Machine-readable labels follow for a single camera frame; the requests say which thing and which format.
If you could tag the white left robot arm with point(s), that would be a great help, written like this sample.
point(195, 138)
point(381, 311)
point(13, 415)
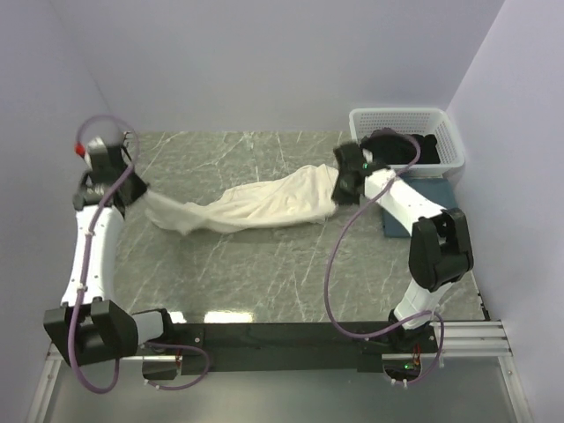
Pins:
point(89, 326)

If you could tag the cream white t shirt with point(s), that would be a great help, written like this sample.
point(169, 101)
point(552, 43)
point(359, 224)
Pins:
point(304, 196)

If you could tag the black t shirt in basket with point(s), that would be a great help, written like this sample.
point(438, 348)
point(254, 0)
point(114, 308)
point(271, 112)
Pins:
point(395, 149)

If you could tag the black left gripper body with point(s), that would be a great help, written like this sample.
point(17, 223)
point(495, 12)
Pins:
point(133, 189)

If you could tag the folded blue t shirt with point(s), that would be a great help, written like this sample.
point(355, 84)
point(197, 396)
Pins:
point(414, 197)

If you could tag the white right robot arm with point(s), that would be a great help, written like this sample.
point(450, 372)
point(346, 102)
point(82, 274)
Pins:
point(440, 244)

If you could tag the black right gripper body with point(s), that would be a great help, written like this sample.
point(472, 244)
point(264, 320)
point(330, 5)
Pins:
point(342, 184)

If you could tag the aluminium frame rail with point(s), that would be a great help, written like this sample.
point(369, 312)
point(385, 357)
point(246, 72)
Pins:
point(470, 379)

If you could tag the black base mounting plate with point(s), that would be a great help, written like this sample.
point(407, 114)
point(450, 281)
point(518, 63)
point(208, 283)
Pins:
point(248, 347)

